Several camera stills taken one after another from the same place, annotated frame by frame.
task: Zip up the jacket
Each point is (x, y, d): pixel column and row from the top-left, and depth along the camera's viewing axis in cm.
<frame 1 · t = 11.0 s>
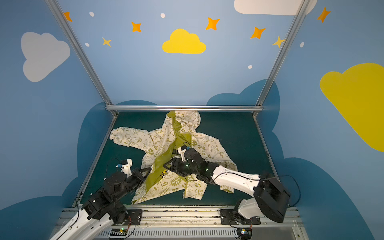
left hand: (151, 167, 74), fingers closed
right hand: (166, 167, 74), fingers open
cream green-lined hooded jacket: (159, 144, 103), on the table

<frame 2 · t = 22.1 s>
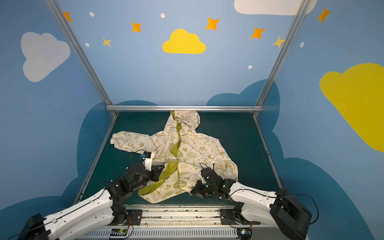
left hand: (164, 165, 79), fingers closed
right hand: (191, 191, 79), fingers closed
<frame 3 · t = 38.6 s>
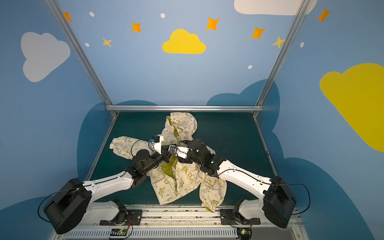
left hand: (175, 144, 78), fingers closed
right hand: (181, 143, 78), fingers open
cream green-lined hooded jacket: (178, 178, 86), point 3 cm above the table

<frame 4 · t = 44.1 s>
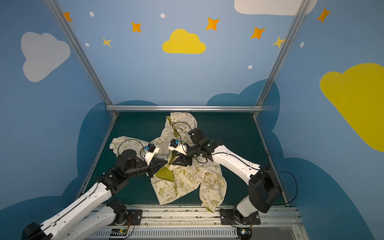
left hand: (165, 160, 74), fingers closed
right hand: (175, 156, 77), fingers open
